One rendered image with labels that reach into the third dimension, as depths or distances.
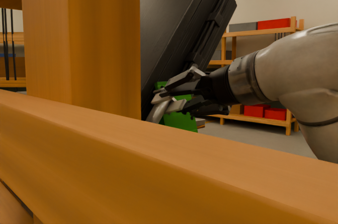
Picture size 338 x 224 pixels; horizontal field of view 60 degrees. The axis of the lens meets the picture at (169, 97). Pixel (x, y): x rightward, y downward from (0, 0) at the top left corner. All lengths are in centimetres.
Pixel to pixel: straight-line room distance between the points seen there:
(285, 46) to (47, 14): 32
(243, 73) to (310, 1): 604
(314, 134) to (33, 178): 41
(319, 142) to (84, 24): 39
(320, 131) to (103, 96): 34
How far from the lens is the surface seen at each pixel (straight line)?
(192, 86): 60
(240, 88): 50
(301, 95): 46
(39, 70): 38
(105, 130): 18
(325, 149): 53
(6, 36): 339
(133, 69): 35
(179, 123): 76
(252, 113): 628
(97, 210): 18
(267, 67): 47
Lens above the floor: 131
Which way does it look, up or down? 6 degrees down
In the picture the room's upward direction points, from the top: straight up
